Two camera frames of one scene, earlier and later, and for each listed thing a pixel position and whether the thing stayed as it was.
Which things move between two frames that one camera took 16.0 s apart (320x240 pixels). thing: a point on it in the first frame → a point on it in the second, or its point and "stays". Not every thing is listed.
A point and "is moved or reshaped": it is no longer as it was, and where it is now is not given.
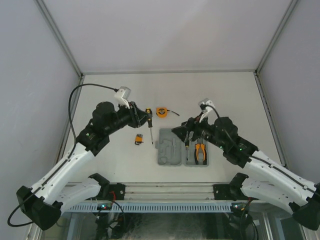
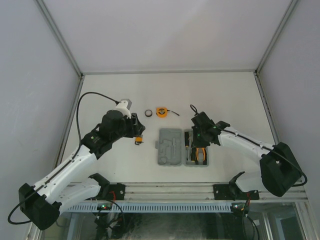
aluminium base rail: x=169 y=192 stays
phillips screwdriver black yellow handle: x=187 y=144 → x=193 y=148
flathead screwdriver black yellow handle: x=150 y=122 is moved or reshaped
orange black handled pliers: x=200 y=143 stays
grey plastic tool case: x=169 y=145 stays
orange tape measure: x=162 y=112 stays
